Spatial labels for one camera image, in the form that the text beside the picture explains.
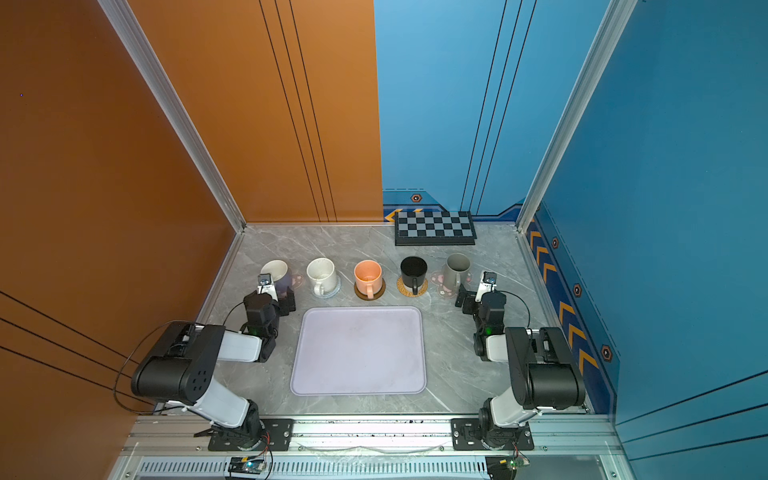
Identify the black checkered chess board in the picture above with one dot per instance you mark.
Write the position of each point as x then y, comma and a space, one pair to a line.
434, 228

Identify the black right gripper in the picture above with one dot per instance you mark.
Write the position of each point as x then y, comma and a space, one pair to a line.
470, 300

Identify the white cream mug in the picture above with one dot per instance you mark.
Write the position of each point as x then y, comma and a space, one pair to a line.
322, 270

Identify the aluminium corner post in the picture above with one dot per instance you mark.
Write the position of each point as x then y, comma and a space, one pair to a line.
601, 50
126, 25

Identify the right green circuit board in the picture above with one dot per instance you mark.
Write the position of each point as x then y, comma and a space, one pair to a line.
505, 467

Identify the white mug purple handle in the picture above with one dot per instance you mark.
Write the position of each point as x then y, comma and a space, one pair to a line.
280, 272

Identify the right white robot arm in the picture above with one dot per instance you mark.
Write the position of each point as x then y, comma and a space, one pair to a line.
543, 375

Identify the left green circuit board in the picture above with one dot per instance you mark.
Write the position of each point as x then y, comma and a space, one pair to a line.
246, 467

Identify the pink cherry blossom coaster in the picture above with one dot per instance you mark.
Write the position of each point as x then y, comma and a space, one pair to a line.
449, 281

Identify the aluminium corner post right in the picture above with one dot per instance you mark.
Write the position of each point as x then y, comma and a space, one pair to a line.
601, 50

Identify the lavender serving tray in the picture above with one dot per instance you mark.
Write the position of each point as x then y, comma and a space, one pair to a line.
353, 351

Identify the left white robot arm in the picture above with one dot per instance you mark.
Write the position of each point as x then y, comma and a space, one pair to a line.
179, 369

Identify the grey mug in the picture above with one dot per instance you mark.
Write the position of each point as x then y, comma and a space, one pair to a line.
458, 262

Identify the woven rattan round coaster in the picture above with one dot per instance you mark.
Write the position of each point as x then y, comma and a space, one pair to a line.
408, 291

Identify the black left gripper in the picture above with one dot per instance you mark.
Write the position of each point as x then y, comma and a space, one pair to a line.
287, 304

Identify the brown wooden round coaster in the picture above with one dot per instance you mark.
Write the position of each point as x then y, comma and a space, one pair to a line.
364, 296

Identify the green circuit board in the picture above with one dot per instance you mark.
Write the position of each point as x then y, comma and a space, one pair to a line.
246, 467
505, 467

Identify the orange mug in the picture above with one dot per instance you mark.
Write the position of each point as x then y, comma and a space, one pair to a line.
368, 277

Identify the aluminium corner post left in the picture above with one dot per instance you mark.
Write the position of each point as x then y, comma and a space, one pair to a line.
126, 25

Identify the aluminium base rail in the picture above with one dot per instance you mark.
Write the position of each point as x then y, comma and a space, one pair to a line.
386, 446

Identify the black mug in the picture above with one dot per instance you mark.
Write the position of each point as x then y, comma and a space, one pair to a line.
413, 273

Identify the clear glass round coaster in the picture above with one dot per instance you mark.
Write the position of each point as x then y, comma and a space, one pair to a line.
320, 290

